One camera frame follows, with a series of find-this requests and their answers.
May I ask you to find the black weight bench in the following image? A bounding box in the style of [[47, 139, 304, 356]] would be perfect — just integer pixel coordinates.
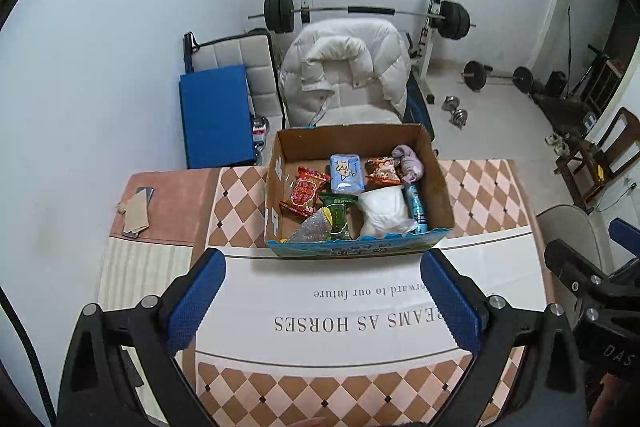
[[402, 32, 437, 142]]

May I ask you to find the checkered printed tablecloth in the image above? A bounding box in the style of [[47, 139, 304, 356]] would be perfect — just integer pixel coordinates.
[[182, 159, 548, 427]]

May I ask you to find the blue tissue packet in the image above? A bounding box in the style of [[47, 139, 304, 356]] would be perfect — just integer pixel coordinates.
[[328, 153, 363, 195]]

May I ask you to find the striped beige table mat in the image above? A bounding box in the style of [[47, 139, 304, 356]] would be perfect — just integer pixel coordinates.
[[97, 168, 223, 343]]

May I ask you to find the black speaker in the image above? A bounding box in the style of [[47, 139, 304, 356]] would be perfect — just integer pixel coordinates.
[[544, 71, 570, 98]]

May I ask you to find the purple sock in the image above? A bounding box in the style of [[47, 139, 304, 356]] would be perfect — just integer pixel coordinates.
[[391, 145, 425, 184]]

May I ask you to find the short barbell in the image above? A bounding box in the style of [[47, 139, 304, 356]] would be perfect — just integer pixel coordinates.
[[459, 61, 535, 94]]

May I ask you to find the cardboard box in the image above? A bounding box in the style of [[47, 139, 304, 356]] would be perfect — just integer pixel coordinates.
[[264, 123, 456, 259]]

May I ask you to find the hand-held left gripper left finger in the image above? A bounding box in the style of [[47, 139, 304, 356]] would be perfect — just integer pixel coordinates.
[[57, 247, 227, 427]]

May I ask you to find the pair of white shoes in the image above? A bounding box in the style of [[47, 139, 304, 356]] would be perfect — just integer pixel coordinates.
[[545, 132, 571, 155]]

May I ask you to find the dark low bench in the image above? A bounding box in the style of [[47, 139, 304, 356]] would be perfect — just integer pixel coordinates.
[[532, 94, 598, 135]]

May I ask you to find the wooden chair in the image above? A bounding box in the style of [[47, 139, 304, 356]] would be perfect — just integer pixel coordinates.
[[554, 107, 640, 208]]

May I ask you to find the orange snack packet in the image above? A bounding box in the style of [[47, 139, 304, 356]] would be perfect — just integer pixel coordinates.
[[364, 156, 403, 186]]

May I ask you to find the red snack packet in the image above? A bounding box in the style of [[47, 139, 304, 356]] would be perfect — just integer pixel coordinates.
[[278, 166, 332, 219]]

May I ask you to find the silver glitter packet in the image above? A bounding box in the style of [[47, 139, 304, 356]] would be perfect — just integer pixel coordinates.
[[286, 207, 335, 244]]

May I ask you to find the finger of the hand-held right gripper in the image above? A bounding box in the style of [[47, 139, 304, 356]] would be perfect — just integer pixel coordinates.
[[609, 218, 640, 275], [544, 238, 613, 308]]

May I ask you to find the long blue packet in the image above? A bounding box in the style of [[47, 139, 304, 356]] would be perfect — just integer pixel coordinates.
[[404, 183, 430, 234]]

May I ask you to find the white quilted chair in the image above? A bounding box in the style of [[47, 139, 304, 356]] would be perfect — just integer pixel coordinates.
[[182, 29, 286, 152]]

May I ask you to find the barbell with black plates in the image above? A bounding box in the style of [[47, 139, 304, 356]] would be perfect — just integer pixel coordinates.
[[248, 0, 477, 40]]

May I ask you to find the black cable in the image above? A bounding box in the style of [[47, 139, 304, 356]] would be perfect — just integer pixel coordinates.
[[0, 287, 56, 427]]

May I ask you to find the brown cardboard piece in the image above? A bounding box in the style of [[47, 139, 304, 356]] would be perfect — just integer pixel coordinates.
[[124, 193, 151, 232]]

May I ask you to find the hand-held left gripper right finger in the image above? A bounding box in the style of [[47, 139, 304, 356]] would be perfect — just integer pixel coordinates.
[[420, 248, 587, 427]]

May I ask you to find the white plastic bag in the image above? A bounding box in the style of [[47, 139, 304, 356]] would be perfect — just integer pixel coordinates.
[[357, 186, 418, 239]]

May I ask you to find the white barbell rack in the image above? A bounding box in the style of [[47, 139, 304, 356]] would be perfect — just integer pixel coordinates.
[[295, 0, 448, 105]]

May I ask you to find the green snack packet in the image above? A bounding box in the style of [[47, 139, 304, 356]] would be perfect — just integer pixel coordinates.
[[317, 192, 360, 242]]

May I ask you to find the white puffer jacket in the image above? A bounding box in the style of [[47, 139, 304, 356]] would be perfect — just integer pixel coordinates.
[[278, 18, 412, 128]]

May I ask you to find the blue folded mat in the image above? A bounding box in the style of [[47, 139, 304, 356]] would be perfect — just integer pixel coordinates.
[[179, 64, 258, 170]]

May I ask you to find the smartphone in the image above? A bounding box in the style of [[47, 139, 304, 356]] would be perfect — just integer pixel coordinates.
[[121, 187, 155, 240]]

